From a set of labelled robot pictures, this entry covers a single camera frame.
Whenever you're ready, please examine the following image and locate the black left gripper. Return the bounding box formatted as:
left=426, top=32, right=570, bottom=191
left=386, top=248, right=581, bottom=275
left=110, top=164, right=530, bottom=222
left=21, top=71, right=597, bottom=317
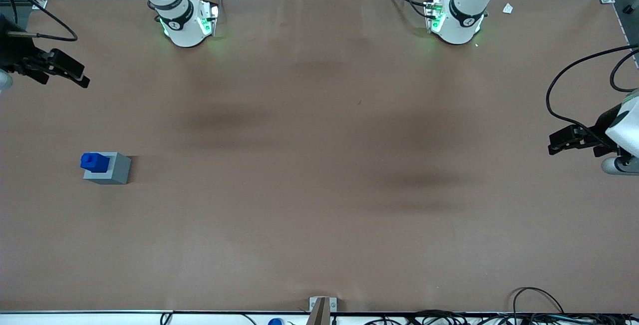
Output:
left=548, top=105, right=620, bottom=157

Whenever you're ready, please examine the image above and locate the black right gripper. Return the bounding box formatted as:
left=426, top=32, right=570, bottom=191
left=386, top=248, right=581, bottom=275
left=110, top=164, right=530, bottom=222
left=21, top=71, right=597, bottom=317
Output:
left=0, top=14, right=91, bottom=89

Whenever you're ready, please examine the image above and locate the blue plastic part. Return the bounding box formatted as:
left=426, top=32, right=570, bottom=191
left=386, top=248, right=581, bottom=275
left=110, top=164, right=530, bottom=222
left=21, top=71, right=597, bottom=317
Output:
left=80, top=153, right=110, bottom=173

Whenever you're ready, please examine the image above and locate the gray square base block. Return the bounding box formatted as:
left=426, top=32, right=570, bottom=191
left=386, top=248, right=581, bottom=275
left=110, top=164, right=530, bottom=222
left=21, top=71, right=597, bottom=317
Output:
left=83, top=152, right=132, bottom=185

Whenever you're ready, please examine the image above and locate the brown table cover sheet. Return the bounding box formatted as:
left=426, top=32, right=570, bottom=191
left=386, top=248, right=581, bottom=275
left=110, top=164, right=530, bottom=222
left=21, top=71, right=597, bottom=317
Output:
left=0, top=0, right=639, bottom=314

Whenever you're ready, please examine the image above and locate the long black looping cable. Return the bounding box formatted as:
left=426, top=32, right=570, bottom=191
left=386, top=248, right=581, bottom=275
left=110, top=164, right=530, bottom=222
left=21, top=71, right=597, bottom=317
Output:
left=546, top=44, right=639, bottom=133

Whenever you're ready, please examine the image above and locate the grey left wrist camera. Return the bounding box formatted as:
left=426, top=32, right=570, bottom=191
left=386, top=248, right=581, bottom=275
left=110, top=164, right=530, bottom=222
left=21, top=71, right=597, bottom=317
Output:
left=601, top=155, right=639, bottom=176

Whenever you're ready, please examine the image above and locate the short black curved cable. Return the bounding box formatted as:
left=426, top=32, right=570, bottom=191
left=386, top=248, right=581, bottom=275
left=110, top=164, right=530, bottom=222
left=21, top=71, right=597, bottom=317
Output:
left=610, top=49, right=639, bottom=92

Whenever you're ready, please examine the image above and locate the thin black cable loop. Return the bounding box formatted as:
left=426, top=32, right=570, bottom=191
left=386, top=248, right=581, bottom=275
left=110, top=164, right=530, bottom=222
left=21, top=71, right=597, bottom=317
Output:
left=513, top=287, right=565, bottom=316

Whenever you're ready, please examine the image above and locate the black cable bundle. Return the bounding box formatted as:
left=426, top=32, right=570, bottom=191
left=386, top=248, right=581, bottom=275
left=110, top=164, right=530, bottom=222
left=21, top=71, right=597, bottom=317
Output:
left=364, top=309, right=639, bottom=325

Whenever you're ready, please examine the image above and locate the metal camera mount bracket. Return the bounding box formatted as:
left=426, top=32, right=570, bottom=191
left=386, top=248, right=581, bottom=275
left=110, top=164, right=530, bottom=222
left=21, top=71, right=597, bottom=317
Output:
left=309, top=297, right=337, bottom=325

